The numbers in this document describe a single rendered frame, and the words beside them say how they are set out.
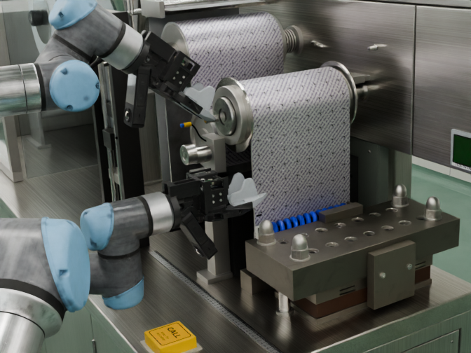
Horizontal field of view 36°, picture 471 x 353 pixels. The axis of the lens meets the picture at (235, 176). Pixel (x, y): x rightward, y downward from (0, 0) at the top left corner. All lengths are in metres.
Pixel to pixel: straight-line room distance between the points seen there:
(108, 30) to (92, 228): 0.34
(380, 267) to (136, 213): 0.45
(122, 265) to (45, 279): 0.41
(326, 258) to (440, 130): 0.34
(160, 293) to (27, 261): 0.63
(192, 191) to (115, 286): 0.22
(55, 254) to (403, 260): 0.72
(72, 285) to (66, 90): 0.33
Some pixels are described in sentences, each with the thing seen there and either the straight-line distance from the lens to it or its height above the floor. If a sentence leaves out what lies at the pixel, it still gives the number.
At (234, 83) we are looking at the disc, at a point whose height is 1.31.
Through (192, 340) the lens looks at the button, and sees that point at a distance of 1.31.
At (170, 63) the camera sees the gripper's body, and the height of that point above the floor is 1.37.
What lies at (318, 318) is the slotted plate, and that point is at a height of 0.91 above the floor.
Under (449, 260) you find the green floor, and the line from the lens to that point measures 3.80.
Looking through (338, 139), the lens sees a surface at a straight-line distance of 1.51.
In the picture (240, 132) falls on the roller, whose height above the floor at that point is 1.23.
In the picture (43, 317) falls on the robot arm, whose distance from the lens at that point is 0.91.
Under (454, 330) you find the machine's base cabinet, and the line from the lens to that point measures 1.53.
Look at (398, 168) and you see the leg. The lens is 1.83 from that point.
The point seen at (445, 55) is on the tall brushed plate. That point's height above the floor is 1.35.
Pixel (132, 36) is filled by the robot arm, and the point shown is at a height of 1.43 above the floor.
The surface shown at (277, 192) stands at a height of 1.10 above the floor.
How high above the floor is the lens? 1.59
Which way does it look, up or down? 18 degrees down
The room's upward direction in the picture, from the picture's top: 3 degrees counter-clockwise
